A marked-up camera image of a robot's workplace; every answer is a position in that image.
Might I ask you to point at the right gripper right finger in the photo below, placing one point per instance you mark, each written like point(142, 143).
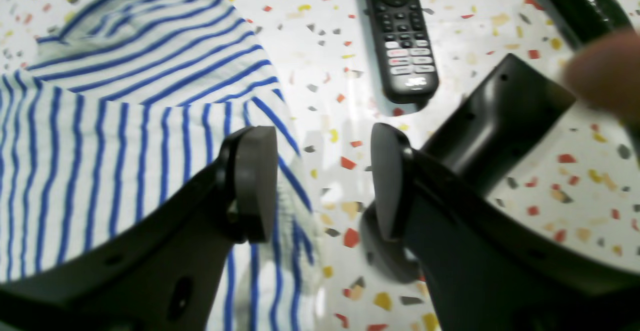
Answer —
point(484, 270)

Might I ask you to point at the blue white striped t-shirt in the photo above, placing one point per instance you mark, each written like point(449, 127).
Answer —
point(122, 106)

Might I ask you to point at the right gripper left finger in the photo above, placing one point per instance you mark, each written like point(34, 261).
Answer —
point(163, 273)

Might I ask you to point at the black TV remote control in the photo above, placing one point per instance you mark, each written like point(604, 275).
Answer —
point(403, 51)

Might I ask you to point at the long black wrapped bar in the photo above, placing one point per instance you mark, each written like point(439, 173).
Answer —
point(581, 22)

